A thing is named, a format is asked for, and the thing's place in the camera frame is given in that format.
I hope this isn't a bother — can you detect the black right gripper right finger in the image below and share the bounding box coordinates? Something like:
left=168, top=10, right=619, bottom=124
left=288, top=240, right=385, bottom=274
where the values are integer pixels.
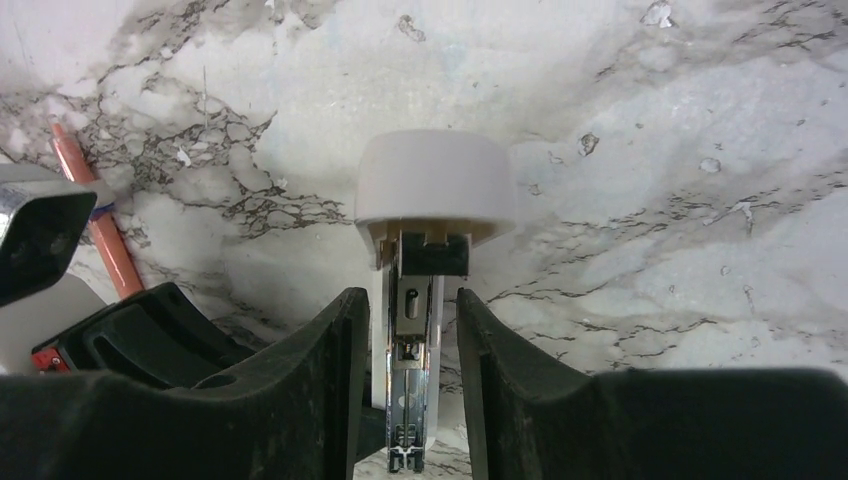
left=456, top=289, right=847, bottom=479

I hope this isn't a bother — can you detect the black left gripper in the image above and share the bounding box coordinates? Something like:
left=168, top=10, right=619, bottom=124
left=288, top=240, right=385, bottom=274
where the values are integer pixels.
left=1, top=163, right=254, bottom=389

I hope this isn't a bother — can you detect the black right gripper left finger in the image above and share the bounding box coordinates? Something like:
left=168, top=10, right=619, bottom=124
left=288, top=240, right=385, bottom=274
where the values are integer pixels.
left=1, top=287, right=369, bottom=479

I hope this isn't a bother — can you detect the white stapler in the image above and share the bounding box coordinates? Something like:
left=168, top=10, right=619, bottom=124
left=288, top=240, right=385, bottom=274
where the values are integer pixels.
left=354, top=129, right=516, bottom=474

